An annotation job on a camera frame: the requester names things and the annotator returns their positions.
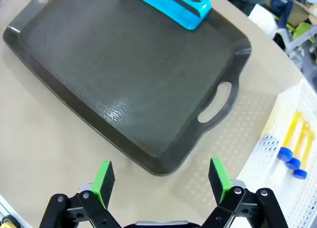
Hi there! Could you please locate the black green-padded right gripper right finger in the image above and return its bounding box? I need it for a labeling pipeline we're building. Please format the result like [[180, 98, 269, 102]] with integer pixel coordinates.
[[200, 158, 289, 228]]

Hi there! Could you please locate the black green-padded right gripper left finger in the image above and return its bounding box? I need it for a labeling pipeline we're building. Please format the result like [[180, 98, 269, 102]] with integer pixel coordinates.
[[39, 161, 122, 228]]

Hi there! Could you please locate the yellow tube with blue cap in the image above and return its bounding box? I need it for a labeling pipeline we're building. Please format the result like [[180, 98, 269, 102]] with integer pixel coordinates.
[[277, 112, 304, 162], [286, 121, 310, 170], [293, 130, 316, 180]]

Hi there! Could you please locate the white perforated plastic basket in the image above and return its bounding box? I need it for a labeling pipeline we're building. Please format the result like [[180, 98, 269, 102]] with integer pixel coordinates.
[[236, 78, 317, 228]]

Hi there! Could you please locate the dark brown plastic tray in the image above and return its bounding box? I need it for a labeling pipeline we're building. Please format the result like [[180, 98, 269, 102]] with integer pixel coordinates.
[[2, 0, 252, 176]]

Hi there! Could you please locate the white background table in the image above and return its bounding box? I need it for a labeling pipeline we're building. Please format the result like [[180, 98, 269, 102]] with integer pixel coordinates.
[[247, 3, 278, 39]]

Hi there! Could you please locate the blue test tube rack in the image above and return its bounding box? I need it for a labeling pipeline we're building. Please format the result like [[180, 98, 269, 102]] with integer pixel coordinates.
[[123, 0, 212, 30]]

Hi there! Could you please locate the green chair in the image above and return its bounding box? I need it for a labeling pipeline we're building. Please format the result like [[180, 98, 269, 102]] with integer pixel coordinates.
[[287, 22, 317, 49]]

